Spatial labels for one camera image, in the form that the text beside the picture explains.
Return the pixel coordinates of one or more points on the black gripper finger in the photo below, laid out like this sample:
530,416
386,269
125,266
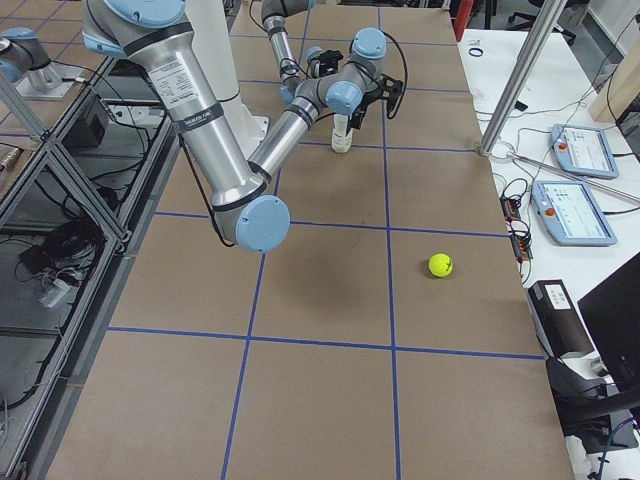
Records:
355,120

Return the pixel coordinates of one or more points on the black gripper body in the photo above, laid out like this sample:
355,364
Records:
358,118

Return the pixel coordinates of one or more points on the white blue tennis ball can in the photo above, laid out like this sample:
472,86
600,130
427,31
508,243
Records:
341,126

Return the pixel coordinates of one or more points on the yellow Wilson tennis ball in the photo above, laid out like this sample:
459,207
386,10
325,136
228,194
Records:
341,145

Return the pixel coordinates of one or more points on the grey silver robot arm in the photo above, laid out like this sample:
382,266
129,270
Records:
273,17
158,36

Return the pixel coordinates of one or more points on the upper teach pendant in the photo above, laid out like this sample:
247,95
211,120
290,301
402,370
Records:
583,151

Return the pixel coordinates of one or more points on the teach pendant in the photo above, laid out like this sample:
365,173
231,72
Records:
583,151
570,214

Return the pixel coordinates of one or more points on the lower teach pendant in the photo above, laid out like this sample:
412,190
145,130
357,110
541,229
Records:
570,214

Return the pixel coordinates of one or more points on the black box on table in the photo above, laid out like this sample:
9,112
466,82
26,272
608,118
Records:
557,321

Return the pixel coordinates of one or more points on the black monitor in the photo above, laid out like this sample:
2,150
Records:
611,314

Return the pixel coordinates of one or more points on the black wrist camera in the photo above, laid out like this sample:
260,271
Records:
328,62
392,92

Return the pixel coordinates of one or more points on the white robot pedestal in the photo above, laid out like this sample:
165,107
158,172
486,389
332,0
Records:
212,48

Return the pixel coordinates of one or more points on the aluminium frame post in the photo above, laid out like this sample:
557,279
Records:
526,59

